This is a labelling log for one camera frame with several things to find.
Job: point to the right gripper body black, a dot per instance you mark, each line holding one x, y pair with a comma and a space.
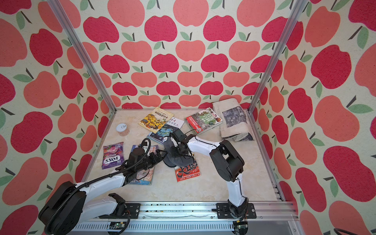
177, 150

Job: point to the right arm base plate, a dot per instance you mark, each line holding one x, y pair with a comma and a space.
229, 211

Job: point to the grey microfibre cloth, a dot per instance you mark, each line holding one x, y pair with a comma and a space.
173, 158

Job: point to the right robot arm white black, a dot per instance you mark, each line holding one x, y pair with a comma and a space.
227, 161

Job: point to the red green book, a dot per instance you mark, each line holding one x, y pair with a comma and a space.
203, 121

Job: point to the aluminium frame post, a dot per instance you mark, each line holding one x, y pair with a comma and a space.
281, 45
64, 21

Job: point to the left aluminium frame post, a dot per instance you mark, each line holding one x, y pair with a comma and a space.
64, 21

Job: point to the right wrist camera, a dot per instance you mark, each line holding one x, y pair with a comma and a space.
178, 135

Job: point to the yellow picture book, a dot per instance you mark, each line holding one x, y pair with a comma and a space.
155, 120

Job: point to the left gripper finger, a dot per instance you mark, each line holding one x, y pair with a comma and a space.
160, 154
155, 161

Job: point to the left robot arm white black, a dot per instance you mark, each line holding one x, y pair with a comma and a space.
72, 203

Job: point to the purple candy bag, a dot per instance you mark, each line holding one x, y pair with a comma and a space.
112, 155

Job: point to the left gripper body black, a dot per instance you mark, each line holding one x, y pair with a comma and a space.
146, 162

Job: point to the aluminium front rail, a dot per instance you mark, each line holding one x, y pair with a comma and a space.
273, 218

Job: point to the right aluminium frame post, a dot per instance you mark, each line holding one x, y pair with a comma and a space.
281, 45

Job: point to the folded newspaper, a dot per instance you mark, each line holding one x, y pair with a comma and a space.
236, 124

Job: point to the blue science book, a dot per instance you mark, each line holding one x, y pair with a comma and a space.
172, 125

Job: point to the blue sunflower magazine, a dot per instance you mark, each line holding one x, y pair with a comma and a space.
144, 177

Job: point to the red manga book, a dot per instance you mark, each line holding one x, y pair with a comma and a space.
188, 172

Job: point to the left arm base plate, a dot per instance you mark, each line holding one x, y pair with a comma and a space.
124, 211

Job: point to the white round tape roll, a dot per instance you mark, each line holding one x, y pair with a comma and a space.
122, 129

